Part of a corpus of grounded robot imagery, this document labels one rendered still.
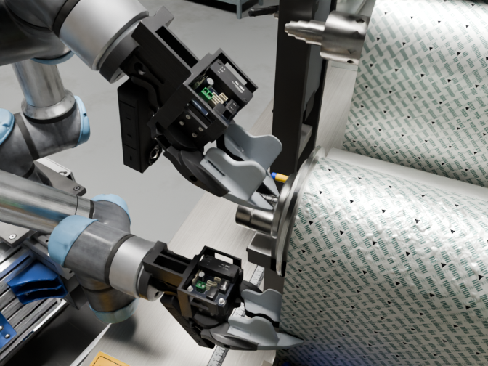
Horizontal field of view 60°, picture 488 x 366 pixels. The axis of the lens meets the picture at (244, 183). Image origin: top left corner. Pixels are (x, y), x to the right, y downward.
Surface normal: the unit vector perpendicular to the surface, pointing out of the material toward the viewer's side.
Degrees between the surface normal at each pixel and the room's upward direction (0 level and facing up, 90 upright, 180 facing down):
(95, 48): 78
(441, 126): 92
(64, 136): 95
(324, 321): 90
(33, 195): 47
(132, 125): 91
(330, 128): 0
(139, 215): 0
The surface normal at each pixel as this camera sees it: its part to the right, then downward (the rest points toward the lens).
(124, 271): -0.28, -0.08
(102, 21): 0.14, 0.17
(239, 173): -0.40, 0.63
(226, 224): 0.00, -0.72
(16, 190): 0.68, -0.30
